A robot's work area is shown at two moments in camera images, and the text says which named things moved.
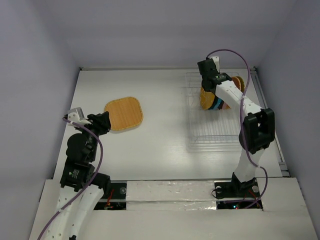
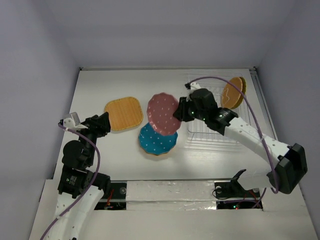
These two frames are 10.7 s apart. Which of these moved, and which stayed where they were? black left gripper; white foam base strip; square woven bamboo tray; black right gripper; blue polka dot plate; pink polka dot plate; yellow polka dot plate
Moved: yellow polka dot plate; black right gripper; pink polka dot plate; blue polka dot plate
Stayed: black left gripper; square woven bamboo tray; white foam base strip
